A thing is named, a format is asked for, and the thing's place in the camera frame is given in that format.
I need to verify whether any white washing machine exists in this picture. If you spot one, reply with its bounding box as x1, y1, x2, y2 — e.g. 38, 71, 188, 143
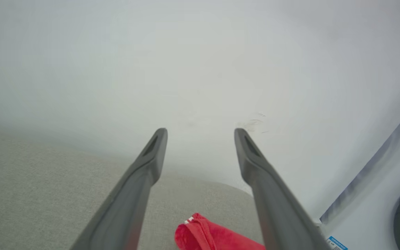
319, 95, 400, 250

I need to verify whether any blue label sticker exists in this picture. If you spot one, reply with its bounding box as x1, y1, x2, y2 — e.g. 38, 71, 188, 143
326, 236, 349, 250

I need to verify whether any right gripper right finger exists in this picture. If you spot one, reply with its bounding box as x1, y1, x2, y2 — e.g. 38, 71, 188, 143
234, 128, 331, 250

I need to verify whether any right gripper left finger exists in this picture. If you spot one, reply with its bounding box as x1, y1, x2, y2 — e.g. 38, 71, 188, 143
69, 128, 168, 250

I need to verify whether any red garment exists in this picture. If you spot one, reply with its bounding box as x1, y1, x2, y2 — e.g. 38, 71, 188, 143
174, 212, 266, 250

